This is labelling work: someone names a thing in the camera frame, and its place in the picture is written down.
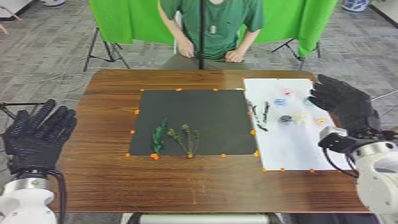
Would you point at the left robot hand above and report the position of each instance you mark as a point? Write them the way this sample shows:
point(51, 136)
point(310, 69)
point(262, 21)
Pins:
point(38, 140)

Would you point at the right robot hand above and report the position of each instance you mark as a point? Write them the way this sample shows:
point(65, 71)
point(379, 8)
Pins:
point(349, 103)

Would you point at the light blue flower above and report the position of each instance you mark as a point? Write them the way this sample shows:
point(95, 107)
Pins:
point(280, 101)

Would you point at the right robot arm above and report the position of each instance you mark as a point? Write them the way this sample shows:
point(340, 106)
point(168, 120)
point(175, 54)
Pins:
point(379, 180)

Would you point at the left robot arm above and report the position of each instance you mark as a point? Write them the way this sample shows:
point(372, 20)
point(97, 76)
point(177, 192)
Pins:
point(24, 200)

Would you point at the dark mat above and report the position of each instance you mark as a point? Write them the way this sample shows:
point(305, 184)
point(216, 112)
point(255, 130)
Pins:
point(196, 120)

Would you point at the person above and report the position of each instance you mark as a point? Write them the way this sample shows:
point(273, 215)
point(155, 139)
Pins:
point(228, 20)

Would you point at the yellow flower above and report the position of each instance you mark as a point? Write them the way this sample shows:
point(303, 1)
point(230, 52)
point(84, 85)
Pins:
point(321, 121)

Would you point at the white flower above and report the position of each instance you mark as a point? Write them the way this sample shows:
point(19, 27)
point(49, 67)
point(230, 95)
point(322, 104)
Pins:
point(303, 117)

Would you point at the pink flower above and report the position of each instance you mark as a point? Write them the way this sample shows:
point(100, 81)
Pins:
point(287, 91)

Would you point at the dark green sprig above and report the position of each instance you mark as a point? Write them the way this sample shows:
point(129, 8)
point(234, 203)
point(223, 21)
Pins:
point(255, 110)
point(262, 127)

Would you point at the white sheet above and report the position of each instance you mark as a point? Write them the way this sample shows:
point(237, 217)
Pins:
point(287, 146)

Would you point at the black tripod stand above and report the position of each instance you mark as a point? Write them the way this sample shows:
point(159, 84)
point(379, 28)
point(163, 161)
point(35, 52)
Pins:
point(294, 46)
point(109, 50)

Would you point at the blue white vase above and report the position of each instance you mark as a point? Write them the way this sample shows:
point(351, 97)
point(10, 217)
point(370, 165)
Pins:
point(54, 3)
point(356, 5)

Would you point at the black stand pole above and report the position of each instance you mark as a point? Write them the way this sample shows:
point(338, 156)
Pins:
point(202, 40)

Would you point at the pale grey bar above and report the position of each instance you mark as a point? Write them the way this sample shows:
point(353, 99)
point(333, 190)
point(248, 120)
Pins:
point(205, 219)

